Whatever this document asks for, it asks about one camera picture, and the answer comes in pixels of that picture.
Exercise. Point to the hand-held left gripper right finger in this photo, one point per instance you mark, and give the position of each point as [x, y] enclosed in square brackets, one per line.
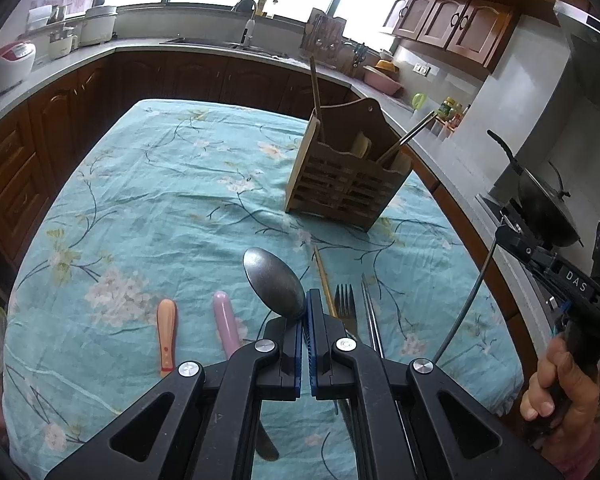
[325, 360]

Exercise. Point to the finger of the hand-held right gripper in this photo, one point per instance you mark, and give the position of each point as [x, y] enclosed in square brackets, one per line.
[512, 219]
[517, 246]

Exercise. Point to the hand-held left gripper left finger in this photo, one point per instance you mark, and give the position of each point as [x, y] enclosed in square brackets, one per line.
[290, 360]

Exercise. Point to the large metal fork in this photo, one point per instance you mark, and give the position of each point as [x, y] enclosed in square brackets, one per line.
[345, 310]

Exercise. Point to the metal chopstick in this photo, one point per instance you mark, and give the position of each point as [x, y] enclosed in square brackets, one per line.
[369, 310]
[375, 317]
[407, 133]
[464, 305]

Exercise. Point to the metal spoon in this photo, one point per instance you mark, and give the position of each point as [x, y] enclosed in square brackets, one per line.
[275, 282]

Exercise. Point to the wooden utensil holder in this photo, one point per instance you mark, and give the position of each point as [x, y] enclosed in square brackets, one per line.
[340, 185]

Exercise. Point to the person's right hand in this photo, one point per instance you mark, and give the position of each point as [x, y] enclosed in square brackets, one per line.
[565, 390]

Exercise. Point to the black gas stove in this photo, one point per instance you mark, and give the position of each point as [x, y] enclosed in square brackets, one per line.
[487, 205]

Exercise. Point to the black wok with lid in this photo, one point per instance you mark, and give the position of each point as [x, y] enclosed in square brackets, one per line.
[545, 210]

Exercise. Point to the spice shaker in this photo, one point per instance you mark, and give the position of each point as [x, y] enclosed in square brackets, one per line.
[447, 130]

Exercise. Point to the green lidded jar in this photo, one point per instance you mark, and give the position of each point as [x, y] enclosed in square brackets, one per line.
[447, 108]

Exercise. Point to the green cup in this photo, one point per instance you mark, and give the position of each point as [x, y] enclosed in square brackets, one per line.
[418, 101]

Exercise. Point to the grey range hood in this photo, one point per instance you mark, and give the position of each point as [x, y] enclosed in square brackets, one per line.
[595, 85]

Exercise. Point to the pink plastic basin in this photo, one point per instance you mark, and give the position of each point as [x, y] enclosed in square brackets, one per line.
[382, 82]

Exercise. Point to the yellow bowl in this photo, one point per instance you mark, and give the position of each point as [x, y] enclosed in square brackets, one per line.
[386, 66]

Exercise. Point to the blue floral tablecloth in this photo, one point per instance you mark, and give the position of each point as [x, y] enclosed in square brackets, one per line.
[155, 210]

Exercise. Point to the white bowl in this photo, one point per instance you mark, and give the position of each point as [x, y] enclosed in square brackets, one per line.
[387, 54]

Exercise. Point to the wooden kitchen rack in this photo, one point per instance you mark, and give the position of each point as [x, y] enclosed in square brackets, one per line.
[325, 35]

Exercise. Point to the pump soap bottle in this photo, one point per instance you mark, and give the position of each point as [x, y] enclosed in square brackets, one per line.
[275, 7]

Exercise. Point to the chrome kitchen faucet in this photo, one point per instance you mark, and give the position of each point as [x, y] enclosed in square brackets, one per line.
[250, 27]

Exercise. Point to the steel kitchen sink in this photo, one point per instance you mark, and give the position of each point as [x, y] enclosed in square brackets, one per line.
[215, 42]

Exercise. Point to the yellow oil bottle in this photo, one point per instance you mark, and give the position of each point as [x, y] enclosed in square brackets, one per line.
[264, 4]

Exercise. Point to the wooden base cabinets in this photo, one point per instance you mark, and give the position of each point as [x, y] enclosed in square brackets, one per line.
[45, 125]

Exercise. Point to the grey kitchen countertop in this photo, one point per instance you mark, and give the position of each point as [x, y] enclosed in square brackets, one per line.
[80, 57]

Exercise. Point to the white electric cooker pot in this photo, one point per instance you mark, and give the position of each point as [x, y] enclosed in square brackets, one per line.
[97, 25]

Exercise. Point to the white and red rice cooker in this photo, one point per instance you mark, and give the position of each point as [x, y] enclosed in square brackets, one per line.
[7, 70]

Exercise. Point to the metal cup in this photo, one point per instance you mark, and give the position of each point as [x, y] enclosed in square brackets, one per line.
[58, 12]

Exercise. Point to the white plastic container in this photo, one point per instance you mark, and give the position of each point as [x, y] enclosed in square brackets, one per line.
[40, 16]

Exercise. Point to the wall switch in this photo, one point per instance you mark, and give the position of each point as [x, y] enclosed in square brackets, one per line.
[421, 69]

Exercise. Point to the wooden wall cabinets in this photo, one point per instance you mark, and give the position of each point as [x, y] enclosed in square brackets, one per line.
[460, 20]

